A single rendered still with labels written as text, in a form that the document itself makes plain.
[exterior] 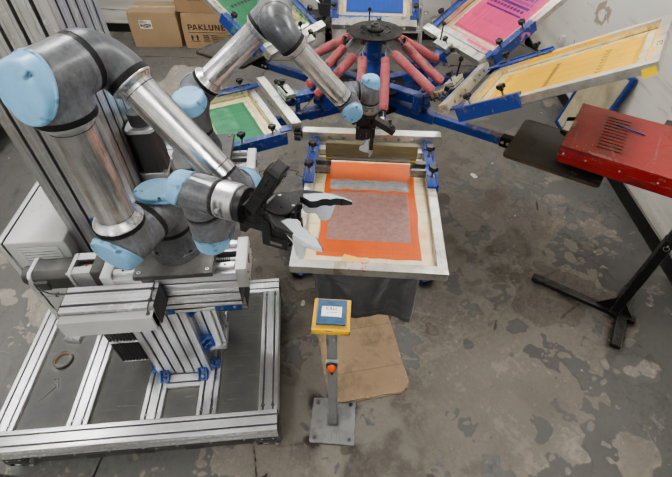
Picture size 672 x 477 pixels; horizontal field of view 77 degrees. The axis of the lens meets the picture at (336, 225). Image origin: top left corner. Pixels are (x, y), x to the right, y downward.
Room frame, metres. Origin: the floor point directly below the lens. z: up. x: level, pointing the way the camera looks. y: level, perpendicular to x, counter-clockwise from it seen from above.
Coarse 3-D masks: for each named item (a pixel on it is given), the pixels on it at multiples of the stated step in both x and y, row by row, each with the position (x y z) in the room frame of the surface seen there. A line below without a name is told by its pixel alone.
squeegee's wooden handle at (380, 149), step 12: (336, 144) 1.58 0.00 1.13; (348, 144) 1.57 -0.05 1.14; (360, 144) 1.57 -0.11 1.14; (384, 144) 1.57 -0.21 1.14; (396, 144) 1.57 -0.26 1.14; (408, 144) 1.57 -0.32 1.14; (360, 156) 1.57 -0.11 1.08; (372, 156) 1.56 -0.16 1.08; (384, 156) 1.56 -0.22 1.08; (396, 156) 1.56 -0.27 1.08; (408, 156) 1.55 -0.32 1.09
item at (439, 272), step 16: (432, 192) 1.42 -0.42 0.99; (432, 208) 1.32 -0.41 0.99; (304, 224) 1.22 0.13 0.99; (432, 224) 1.22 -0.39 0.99; (432, 240) 1.16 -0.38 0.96; (304, 272) 1.00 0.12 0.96; (320, 272) 1.00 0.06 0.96; (336, 272) 0.99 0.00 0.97; (352, 272) 0.99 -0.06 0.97; (368, 272) 0.98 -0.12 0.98; (384, 272) 0.98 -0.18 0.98; (400, 272) 0.98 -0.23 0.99; (416, 272) 0.97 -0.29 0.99; (432, 272) 0.97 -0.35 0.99; (448, 272) 0.97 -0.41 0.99
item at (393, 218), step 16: (384, 176) 1.58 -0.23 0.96; (400, 176) 1.58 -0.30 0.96; (384, 192) 1.46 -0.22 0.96; (400, 192) 1.46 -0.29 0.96; (384, 208) 1.35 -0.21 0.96; (400, 208) 1.35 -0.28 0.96; (416, 208) 1.35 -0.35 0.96; (384, 224) 1.26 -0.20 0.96; (400, 224) 1.26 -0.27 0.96; (416, 224) 1.26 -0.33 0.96; (368, 240) 1.16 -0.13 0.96; (384, 240) 1.16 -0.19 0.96; (400, 240) 1.16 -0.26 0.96; (416, 240) 1.17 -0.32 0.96; (368, 256) 1.08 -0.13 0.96; (384, 256) 1.08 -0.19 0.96; (400, 256) 1.08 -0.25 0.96; (416, 256) 1.08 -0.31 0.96
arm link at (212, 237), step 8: (192, 224) 0.61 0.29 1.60; (200, 224) 0.60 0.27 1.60; (208, 224) 0.61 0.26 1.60; (216, 224) 0.62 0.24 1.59; (224, 224) 0.63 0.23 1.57; (232, 224) 0.66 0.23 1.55; (192, 232) 0.61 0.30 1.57; (200, 232) 0.60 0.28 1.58; (208, 232) 0.60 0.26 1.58; (216, 232) 0.61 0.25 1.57; (224, 232) 0.63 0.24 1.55; (200, 240) 0.60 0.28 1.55; (208, 240) 0.60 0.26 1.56; (216, 240) 0.61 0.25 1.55; (224, 240) 0.62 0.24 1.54; (200, 248) 0.61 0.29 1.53; (208, 248) 0.60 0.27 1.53; (216, 248) 0.61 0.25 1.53; (224, 248) 0.62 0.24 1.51
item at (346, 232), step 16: (336, 176) 1.58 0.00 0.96; (352, 176) 1.58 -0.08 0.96; (368, 176) 1.58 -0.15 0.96; (336, 192) 1.46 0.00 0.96; (352, 192) 1.46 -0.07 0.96; (368, 192) 1.46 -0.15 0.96; (336, 208) 1.35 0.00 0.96; (352, 208) 1.35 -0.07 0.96; (368, 208) 1.35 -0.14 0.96; (320, 224) 1.26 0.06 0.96; (336, 224) 1.26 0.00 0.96; (352, 224) 1.26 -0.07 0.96; (368, 224) 1.26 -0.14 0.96; (320, 240) 1.17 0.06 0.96; (336, 240) 1.17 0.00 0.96; (352, 240) 1.17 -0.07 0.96; (336, 256) 1.08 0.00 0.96
